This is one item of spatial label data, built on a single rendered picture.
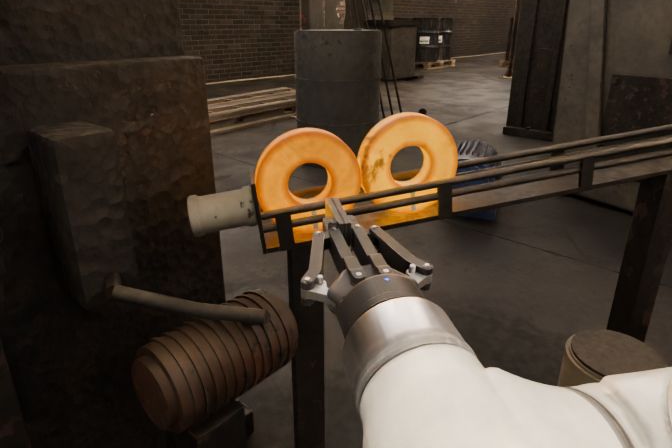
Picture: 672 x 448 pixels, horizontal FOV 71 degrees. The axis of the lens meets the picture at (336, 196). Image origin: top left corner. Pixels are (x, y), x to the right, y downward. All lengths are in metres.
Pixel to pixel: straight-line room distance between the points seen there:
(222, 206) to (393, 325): 0.40
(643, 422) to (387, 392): 0.15
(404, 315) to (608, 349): 0.45
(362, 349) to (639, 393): 0.17
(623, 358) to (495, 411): 0.47
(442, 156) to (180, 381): 0.48
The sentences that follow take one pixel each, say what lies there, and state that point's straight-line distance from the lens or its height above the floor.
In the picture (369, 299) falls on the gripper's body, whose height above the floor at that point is 0.72.
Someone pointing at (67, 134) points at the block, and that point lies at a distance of 0.66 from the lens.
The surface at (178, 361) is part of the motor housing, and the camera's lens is 0.66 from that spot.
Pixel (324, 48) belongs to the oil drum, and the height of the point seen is 0.78.
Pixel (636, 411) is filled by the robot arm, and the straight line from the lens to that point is 0.35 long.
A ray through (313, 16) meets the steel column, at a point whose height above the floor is 0.98.
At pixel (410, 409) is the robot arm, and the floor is 0.73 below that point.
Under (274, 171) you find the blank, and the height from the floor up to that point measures 0.73.
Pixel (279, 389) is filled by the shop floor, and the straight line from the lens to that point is 1.38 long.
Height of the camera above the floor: 0.93
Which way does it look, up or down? 20 degrees down
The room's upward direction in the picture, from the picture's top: straight up
